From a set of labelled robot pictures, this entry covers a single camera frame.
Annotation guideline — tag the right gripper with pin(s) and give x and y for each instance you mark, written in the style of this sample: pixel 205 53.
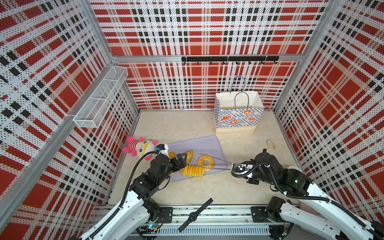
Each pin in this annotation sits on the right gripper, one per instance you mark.
pixel 250 180

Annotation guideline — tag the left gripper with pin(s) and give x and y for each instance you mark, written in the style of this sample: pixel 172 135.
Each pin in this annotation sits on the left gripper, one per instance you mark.
pixel 182 162

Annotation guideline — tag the ridged fake bread bottom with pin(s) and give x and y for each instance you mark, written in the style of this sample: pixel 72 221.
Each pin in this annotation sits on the ridged fake bread bottom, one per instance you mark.
pixel 192 171

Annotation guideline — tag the ridged fake bread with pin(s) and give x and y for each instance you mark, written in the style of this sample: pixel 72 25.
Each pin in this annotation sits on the ridged fake bread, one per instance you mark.
pixel 172 155
pixel 192 171

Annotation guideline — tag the red handled metal tongs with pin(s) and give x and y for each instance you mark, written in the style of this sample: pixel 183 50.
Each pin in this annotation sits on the red handled metal tongs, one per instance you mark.
pixel 221 164

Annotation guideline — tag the ring shaped fake bread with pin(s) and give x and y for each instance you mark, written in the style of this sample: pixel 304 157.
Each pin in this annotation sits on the ring shaped fake bread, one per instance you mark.
pixel 206 162

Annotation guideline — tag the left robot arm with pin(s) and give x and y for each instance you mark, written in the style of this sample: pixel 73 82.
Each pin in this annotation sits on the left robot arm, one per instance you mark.
pixel 136 206

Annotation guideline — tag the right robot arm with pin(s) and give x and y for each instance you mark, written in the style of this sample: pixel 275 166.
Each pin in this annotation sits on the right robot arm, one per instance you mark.
pixel 332 221

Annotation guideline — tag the oval fake bread centre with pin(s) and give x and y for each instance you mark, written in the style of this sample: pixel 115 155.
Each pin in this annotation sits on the oval fake bread centre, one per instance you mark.
pixel 190 155

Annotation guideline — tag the blue checkered paper bag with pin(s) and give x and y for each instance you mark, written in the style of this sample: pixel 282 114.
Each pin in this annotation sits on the blue checkered paper bag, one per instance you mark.
pixel 237 111

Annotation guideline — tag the white cup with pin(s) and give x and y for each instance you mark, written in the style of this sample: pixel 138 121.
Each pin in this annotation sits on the white cup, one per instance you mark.
pixel 295 168

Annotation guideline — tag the lilac tray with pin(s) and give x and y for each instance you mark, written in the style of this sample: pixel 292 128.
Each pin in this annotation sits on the lilac tray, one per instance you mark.
pixel 207 145

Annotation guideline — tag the pink striped plush toy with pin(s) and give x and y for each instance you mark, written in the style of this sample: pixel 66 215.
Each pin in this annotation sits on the pink striped plush toy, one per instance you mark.
pixel 138 148

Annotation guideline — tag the black wristwatch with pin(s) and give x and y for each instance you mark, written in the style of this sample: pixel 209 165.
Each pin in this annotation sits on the black wristwatch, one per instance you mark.
pixel 194 215

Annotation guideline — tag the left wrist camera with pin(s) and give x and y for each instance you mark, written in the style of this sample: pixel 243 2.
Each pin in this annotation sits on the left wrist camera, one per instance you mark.
pixel 162 149

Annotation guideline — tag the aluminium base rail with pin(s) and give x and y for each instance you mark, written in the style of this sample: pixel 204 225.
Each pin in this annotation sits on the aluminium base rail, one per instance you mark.
pixel 215 222

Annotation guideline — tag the white wire mesh basket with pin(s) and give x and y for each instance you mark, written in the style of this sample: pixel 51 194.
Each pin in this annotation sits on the white wire mesh basket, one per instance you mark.
pixel 95 108

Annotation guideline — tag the black hook rail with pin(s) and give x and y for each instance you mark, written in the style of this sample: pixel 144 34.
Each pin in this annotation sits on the black hook rail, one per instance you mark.
pixel 261 59

